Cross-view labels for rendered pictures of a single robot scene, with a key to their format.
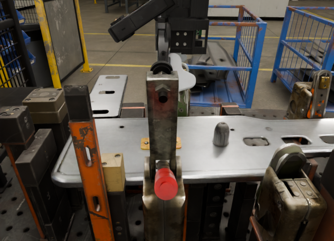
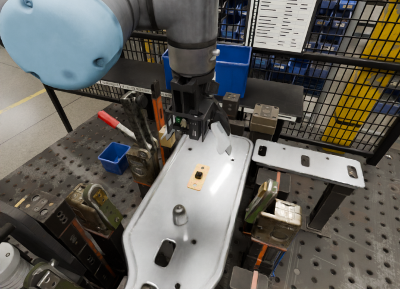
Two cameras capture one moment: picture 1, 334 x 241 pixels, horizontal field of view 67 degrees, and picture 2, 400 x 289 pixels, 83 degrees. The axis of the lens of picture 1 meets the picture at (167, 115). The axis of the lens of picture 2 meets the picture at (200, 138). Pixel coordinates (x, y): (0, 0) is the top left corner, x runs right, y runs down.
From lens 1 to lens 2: 0.68 m
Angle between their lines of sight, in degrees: 85
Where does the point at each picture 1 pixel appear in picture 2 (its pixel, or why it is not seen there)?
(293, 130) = not seen: outside the picture
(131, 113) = (265, 176)
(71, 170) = not seen: hidden behind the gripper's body
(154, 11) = not seen: hidden behind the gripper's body
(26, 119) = (230, 105)
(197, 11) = (177, 102)
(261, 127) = (182, 277)
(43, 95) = (263, 111)
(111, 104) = (275, 159)
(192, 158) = (171, 189)
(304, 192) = (77, 194)
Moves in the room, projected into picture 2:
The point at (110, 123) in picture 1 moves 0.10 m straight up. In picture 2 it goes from (240, 154) to (244, 127)
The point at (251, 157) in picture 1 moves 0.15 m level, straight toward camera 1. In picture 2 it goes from (149, 230) to (113, 189)
